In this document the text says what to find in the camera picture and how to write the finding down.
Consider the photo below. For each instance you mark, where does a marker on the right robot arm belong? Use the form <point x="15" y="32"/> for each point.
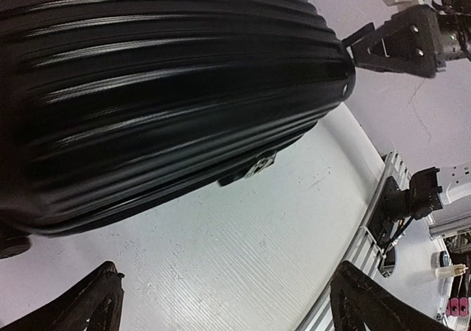
<point x="433" y="188"/>

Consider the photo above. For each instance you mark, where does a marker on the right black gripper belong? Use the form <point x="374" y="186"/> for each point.
<point x="412" y="41"/>

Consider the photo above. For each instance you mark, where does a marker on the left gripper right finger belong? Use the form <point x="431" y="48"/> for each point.
<point x="358" y="303"/>

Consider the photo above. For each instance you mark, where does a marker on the black ribbed hard-shell suitcase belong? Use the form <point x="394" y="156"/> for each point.
<point x="112" y="107"/>

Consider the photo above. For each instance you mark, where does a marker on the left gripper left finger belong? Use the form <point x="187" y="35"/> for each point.
<point x="94" y="303"/>

